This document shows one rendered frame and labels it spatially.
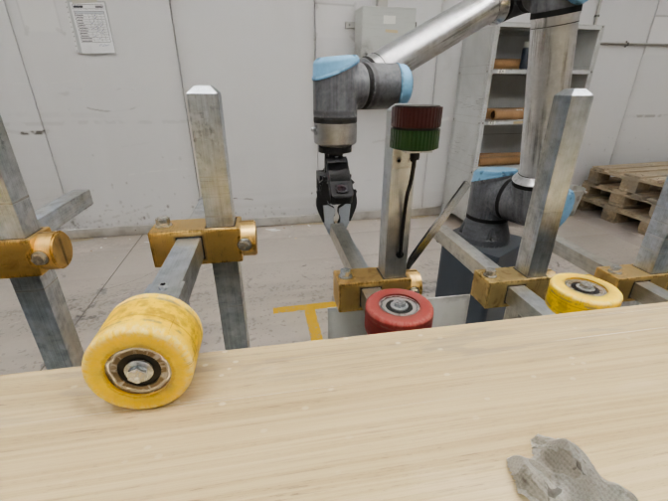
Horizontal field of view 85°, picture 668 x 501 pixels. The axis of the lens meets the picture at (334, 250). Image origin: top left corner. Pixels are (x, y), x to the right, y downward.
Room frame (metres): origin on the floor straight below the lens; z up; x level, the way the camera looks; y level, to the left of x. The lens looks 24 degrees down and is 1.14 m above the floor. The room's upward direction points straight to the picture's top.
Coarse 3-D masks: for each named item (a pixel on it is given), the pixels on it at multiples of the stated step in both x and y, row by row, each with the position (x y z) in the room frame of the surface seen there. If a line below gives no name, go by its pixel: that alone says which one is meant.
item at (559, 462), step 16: (544, 448) 0.18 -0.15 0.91; (560, 448) 0.17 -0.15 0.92; (576, 448) 0.17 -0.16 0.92; (512, 464) 0.17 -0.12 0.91; (528, 464) 0.16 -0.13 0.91; (544, 464) 0.17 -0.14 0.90; (560, 464) 0.17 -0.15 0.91; (576, 464) 0.16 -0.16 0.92; (592, 464) 0.17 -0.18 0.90; (528, 480) 0.15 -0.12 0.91; (544, 480) 0.15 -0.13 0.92; (560, 480) 0.15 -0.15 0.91; (576, 480) 0.15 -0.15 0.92; (592, 480) 0.15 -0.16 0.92; (528, 496) 0.15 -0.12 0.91; (544, 496) 0.14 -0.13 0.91; (560, 496) 0.14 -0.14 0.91; (576, 496) 0.14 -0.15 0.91; (592, 496) 0.14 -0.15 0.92; (608, 496) 0.15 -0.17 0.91; (624, 496) 0.14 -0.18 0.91
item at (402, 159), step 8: (400, 104) 0.48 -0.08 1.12; (408, 104) 0.48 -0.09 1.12; (416, 104) 0.48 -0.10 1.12; (424, 104) 0.48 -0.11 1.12; (432, 104) 0.48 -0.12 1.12; (400, 128) 0.45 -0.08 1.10; (408, 128) 0.45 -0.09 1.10; (416, 128) 0.44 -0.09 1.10; (424, 128) 0.44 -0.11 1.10; (432, 128) 0.45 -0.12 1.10; (400, 152) 0.50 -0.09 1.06; (408, 152) 0.45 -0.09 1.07; (416, 152) 0.45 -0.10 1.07; (424, 152) 0.45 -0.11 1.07; (400, 160) 0.49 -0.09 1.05; (408, 160) 0.50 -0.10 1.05; (416, 160) 0.46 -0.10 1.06; (392, 168) 0.49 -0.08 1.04; (400, 168) 0.50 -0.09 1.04; (408, 192) 0.48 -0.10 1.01; (408, 200) 0.49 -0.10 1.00; (400, 240) 0.50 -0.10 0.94; (400, 248) 0.49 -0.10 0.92; (400, 256) 0.50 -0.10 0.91
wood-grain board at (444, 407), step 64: (512, 320) 0.34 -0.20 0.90; (576, 320) 0.34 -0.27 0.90; (640, 320) 0.34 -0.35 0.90; (0, 384) 0.25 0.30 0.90; (64, 384) 0.25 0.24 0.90; (192, 384) 0.25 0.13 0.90; (256, 384) 0.25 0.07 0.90; (320, 384) 0.25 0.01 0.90; (384, 384) 0.25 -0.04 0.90; (448, 384) 0.25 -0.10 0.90; (512, 384) 0.25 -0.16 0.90; (576, 384) 0.25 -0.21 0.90; (640, 384) 0.25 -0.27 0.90; (0, 448) 0.18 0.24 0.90; (64, 448) 0.18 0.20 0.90; (128, 448) 0.18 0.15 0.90; (192, 448) 0.18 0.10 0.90; (256, 448) 0.18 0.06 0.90; (320, 448) 0.18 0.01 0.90; (384, 448) 0.18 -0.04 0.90; (448, 448) 0.18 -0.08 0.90; (512, 448) 0.18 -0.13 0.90; (640, 448) 0.18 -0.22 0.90
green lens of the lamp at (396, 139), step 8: (392, 128) 0.47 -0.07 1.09; (392, 136) 0.46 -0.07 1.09; (400, 136) 0.45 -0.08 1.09; (408, 136) 0.44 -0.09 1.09; (416, 136) 0.44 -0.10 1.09; (424, 136) 0.44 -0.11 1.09; (432, 136) 0.45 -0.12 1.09; (392, 144) 0.46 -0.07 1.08; (400, 144) 0.45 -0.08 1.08; (408, 144) 0.44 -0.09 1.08; (416, 144) 0.44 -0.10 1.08; (424, 144) 0.44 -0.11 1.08; (432, 144) 0.45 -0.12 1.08
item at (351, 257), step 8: (336, 224) 0.77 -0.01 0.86; (336, 232) 0.72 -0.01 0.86; (344, 232) 0.72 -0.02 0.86; (336, 240) 0.69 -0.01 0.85; (344, 240) 0.68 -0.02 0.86; (352, 240) 0.68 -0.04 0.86; (336, 248) 0.69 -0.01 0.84; (344, 248) 0.64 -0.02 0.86; (352, 248) 0.64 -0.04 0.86; (344, 256) 0.61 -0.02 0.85; (352, 256) 0.60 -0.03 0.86; (360, 256) 0.60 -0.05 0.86; (344, 264) 0.61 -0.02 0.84; (352, 264) 0.56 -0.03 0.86; (360, 264) 0.56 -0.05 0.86; (368, 288) 0.48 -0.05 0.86; (376, 288) 0.48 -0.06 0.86; (368, 296) 0.46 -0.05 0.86
